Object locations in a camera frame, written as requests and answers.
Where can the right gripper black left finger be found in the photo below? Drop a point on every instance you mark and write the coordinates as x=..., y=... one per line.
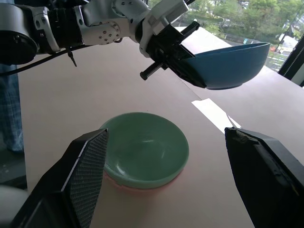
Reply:
x=78, y=175

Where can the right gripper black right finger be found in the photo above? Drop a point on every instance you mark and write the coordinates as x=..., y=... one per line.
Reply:
x=266, y=180

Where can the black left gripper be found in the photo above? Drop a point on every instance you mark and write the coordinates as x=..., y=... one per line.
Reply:
x=166, y=47

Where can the blue bowl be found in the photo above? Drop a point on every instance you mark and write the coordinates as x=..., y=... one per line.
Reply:
x=232, y=66

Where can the pink bowl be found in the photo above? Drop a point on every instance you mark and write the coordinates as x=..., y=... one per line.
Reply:
x=111, y=181

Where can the green bowl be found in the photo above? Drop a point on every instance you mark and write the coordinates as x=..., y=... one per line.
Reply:
x=147, y=147

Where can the silver robot body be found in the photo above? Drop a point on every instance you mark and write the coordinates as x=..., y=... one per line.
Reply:
x=12, y=198

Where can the person in blue plaid trousers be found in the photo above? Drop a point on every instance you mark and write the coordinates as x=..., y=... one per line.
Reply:
x=9, y=107

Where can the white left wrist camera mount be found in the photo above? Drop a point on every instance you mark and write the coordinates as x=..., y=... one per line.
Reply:
x=161, y=16

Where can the black window frame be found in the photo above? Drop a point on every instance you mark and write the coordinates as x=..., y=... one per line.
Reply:
x=294, y=64

